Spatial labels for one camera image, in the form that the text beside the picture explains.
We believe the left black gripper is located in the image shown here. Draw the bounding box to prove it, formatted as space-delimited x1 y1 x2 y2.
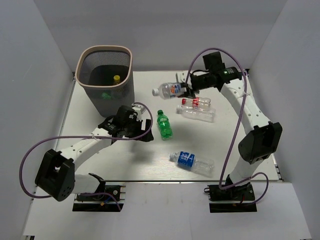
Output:
123 117 154 142

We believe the yellow cap clear bottle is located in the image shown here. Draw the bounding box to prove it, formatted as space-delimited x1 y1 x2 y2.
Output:
113 75 121 85

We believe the white cap clear bottle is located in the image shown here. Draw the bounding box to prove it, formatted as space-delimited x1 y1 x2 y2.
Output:
176 104 215 123

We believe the green soda bottle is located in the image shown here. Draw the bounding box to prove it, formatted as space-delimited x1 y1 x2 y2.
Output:
101 92 113 100
157 109 173 140

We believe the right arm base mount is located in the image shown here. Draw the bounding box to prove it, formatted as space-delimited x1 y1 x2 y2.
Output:
203 183 257 213

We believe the blue label clear bottle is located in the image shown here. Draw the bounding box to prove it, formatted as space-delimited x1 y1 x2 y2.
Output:
169 151 214 178

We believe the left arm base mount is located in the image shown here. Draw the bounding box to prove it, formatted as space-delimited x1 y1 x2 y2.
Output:
72 182 126 213

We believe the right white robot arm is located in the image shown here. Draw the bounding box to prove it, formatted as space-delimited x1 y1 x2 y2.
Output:
152 47 283 200

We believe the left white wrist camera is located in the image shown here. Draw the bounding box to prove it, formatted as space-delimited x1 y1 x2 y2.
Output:
132 104 146 117

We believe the green soda bottle front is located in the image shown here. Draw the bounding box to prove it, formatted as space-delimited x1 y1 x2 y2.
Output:
157 109 173 140

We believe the red cap clear bottle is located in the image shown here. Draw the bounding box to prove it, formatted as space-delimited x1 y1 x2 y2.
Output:
181 97 211 106

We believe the orange blue label bottle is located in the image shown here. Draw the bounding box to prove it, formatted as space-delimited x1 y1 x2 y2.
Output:
152 83 184 100

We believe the grey ribbed waste bin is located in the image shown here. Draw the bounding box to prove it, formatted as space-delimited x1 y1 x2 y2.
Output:
75 45 135 118

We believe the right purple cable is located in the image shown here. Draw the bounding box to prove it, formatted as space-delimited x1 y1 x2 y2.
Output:
185 47 270 207

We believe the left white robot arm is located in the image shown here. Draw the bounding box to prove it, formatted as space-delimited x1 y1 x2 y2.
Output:
35 103 154 202

